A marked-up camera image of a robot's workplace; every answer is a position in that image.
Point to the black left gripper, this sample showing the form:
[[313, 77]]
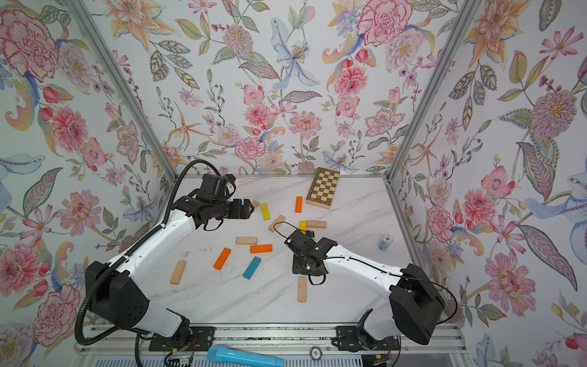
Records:
[[238, 212]]

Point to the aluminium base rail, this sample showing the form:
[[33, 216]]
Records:
[[285, 339]]

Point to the blue microphone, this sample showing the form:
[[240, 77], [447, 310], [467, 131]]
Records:
[[220, 355]]

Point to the aluminium right corner post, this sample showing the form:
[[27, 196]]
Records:
[[463, 20]]

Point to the yellow block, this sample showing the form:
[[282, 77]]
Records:
[[302, 225], [265, 211]]

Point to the blue poker chip stack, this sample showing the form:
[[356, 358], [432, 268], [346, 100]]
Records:
[[385, 242]]

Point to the small round gauge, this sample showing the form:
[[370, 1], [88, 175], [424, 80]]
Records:
[[316, 353]]

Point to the aluminium left corner post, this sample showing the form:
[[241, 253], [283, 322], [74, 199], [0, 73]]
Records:
[[88, 28]]

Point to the natural wood block diagonal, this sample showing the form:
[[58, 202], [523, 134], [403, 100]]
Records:
[[276, 223]]

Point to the teal block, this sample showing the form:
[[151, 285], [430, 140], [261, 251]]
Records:
[[251, 269]]

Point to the aluminium corner post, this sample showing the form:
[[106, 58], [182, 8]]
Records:
[[88, 28], [463, 20]]

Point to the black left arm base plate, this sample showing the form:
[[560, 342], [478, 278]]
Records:
[[198, 339]]

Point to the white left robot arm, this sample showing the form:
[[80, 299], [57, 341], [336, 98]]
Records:
[[114, 287]]

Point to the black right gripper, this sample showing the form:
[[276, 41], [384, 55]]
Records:
[[296, 265]]

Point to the orange block centre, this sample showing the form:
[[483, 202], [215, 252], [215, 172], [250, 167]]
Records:
[[259, 249]]

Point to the natural wood block top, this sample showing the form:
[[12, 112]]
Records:
[[316, 224]]

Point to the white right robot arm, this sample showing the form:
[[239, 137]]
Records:
[[415, 305]]

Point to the wooden chessboard box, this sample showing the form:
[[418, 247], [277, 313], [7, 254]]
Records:
[[323, 188]]

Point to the orange block near chessboard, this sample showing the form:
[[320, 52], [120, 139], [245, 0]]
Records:
[[299, 205]]

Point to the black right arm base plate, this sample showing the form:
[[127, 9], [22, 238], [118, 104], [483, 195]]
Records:
[[355, 339]]

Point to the orange block diagonal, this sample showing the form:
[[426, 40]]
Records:
[[221, 260]]

